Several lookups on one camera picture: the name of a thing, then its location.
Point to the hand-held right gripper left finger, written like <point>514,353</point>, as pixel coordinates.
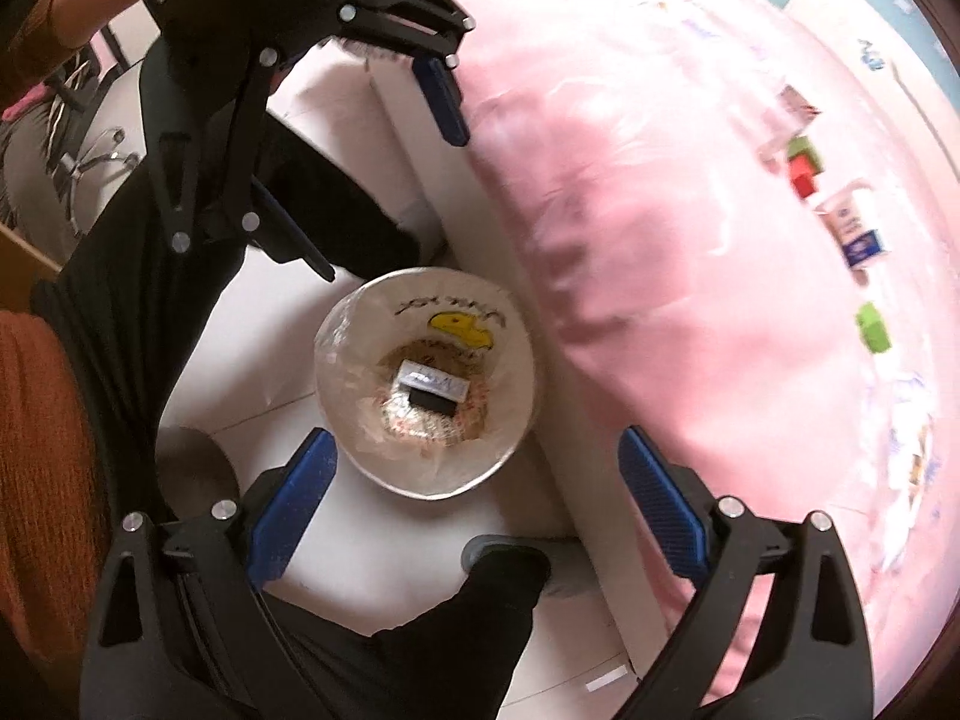
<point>296,502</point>

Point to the red wooden block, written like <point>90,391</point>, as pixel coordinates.
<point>802,180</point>

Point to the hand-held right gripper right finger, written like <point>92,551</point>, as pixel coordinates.
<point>664,502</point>

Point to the white trash bin with liner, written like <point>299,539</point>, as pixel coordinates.
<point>352,405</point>

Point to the person's black trouser leg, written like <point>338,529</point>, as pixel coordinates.
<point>420,660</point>
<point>337,202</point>

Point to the pale flower print pillow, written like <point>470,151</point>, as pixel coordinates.
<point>847,22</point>

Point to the green wooden block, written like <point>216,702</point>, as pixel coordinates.
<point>874,326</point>
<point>806,150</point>

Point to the grey slipper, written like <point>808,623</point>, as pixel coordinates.
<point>566,566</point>

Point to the crumpled white printed wrappers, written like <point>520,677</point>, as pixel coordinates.
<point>907,450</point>

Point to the black and white small box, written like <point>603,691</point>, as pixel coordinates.
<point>431,386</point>

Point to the white and blue packet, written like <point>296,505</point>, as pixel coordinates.
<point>862,236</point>

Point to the small brown white box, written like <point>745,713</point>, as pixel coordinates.
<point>795,109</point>

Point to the pink floral blanket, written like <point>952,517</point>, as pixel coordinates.
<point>637,202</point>

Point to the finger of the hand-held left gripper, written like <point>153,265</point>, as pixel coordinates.
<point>289,232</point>
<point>444,101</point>

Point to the office chair chrome base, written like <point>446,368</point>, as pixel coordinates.
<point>97,157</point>

